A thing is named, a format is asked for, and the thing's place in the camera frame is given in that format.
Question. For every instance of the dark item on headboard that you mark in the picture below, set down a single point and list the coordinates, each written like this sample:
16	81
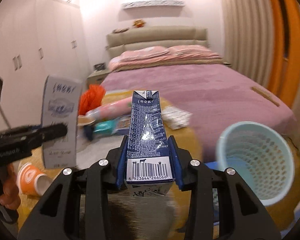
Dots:
117	31

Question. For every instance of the bed with purple cover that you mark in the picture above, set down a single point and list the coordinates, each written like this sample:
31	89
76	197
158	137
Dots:
216	96

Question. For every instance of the light blue plastic basket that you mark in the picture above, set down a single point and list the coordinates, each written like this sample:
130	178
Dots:
261	156

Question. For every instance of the white dotted crumpled paper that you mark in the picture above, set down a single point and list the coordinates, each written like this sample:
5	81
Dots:
175	118

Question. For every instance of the beige curtain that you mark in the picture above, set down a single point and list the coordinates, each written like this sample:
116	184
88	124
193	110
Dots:
249	37

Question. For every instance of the orange plastic bag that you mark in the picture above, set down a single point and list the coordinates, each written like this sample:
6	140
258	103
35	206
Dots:
91	98

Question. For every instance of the white patterned wall shelf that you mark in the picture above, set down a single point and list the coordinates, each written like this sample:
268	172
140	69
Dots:
153	3

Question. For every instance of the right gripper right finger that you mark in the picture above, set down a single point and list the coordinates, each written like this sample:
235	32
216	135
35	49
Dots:
241	214

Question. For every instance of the pink pillow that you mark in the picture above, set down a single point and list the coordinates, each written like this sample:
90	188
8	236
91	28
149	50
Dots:
188	49
145	53

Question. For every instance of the orange curtain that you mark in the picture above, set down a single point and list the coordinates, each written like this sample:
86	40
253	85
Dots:
284	77

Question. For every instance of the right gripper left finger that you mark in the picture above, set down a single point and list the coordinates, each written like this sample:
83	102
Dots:
56	215

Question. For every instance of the wooden brush on bed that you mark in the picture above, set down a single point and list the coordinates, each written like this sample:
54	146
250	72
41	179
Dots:
265	95

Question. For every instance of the person's left hand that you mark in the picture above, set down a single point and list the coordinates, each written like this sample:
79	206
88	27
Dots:
10	197

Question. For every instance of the white wardrobe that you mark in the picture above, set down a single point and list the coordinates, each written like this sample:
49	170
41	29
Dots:
38	38

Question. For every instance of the teal small packet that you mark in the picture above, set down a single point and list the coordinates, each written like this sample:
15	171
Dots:
105	128

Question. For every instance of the pink peach drink bottle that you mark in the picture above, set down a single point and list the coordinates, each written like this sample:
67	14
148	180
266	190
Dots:
111	110

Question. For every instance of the blue milk carton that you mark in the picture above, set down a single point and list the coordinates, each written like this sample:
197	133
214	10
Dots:
60	105
149	171

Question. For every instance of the grey bedside table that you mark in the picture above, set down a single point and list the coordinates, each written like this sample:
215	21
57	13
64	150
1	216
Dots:
97	77

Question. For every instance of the beige padded headboard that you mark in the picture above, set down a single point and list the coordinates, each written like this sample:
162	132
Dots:
165	36

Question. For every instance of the orange plush toy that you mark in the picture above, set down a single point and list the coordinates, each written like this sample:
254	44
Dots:
139	23

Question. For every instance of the colourful snack box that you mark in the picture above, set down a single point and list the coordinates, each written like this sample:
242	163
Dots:
122	125

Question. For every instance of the blue plastic stool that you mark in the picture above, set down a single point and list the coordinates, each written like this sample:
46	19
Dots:
212	165

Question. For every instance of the left pink pillow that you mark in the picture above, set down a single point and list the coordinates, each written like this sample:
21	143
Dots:
145	53

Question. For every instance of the right pink pillow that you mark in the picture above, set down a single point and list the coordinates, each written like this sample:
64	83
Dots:
188	49

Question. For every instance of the small photo frame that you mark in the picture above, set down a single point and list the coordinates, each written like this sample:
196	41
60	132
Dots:
100	66

